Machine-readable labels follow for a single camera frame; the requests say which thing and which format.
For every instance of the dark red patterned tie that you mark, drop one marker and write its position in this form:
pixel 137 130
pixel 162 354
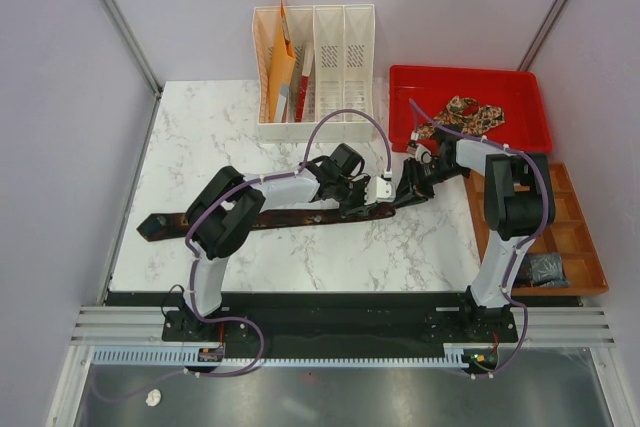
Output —
pixel 165 226

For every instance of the grey folder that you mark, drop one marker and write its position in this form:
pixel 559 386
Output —
pixel 281 104

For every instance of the brown compartment tray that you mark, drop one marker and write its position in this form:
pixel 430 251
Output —
pixel 569 237

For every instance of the white file organizer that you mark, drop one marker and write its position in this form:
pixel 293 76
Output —
pixel 343 37

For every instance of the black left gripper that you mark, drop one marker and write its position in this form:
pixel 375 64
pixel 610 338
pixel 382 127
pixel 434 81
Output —
pixel 360 212

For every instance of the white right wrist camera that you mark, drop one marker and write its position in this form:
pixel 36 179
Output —
pixel 419 152

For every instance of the blue-grey rolled tie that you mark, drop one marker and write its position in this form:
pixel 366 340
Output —
pixel 545 270

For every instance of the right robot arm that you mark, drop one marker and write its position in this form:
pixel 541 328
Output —
pixel 518 205

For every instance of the white cable duct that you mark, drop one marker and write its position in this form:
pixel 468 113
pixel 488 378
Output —
pixel 199 357

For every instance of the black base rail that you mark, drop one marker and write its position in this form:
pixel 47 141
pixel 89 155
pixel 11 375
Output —
pixel 253 324

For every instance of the orange envelope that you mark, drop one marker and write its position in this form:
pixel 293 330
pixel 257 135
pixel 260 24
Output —
pixel 283 60

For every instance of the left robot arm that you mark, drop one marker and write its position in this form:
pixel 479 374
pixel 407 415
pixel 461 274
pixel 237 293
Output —
pixel 222 216

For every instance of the crumpled white paper ball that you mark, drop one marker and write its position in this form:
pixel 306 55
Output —
pixel 153 398

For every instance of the red plastic bin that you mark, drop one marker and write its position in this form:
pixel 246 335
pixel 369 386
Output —
pixel 525 125

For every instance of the red white booklet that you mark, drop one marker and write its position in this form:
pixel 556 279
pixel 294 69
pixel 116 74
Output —
pixel 307 65

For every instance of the floral cream patterned tie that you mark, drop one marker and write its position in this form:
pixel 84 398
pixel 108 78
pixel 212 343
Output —
pixel 464 113

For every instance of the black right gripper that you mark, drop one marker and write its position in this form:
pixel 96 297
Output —
pixel 412 182

